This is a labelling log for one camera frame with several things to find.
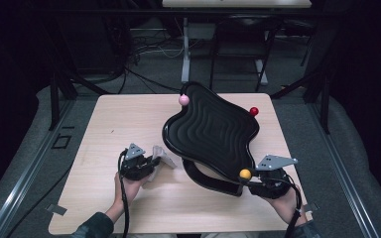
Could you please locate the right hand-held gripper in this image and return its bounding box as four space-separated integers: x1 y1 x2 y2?
247 154 300 200

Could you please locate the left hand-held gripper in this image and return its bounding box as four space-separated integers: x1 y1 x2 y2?
118 143 154 181

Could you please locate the white waffle cloth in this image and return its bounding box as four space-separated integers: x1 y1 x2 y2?
142 145 178 190

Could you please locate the black wavy tray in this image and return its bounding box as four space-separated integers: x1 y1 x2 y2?
162 81 261 197

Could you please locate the person's right hand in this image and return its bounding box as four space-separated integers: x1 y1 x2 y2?
266 185 307 227

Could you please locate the person's left hand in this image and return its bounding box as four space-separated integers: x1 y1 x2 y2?
113 172 147 212

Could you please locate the white desk leg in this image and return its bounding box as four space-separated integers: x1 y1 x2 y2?
181 17 191 84

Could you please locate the black chair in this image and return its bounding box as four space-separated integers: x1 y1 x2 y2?
209 14 281 93

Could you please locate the white desk top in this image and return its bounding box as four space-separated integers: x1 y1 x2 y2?
162 0 313 9

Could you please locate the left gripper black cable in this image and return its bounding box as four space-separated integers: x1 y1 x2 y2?
117 148 131 238

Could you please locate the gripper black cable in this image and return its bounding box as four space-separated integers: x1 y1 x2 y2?
261 175 304 238
117 148 131 238

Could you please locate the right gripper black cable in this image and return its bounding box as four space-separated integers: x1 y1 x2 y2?
261 175 304 238

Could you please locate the grey table bracket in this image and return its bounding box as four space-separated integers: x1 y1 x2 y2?
45 203 67 216
302 201 320 215

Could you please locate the aluminium floor rail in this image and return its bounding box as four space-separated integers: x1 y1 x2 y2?
0 98 77 238
306 98 381 238

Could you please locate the black metal frame stand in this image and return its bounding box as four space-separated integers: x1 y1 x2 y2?
48 70 112 132
271 65 331 135

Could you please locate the bundle of floor cables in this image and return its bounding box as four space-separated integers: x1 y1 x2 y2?
105 19 187 95

